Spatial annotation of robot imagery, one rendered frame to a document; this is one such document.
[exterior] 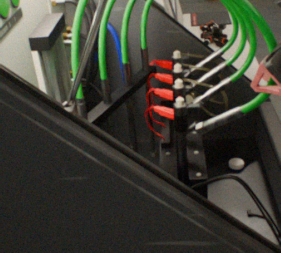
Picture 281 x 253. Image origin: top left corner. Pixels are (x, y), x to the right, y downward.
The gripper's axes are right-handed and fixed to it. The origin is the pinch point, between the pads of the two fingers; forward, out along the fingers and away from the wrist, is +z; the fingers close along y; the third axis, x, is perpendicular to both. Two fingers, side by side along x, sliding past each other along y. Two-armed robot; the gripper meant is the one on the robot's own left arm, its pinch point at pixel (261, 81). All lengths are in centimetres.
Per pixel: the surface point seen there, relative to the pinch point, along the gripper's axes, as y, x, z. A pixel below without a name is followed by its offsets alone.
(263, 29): -0.7, -6.5, -6.7
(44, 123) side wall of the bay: 32.3, -16.4, -4.9
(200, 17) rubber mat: -75, -16, 84
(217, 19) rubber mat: -76, -10, 78
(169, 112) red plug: 2.3, -4.0, 23.9
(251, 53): -15.5, -1.8, 13.5
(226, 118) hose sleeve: 4.7, 1.6, 7.0
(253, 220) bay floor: 0.1, 28.3, 31.5
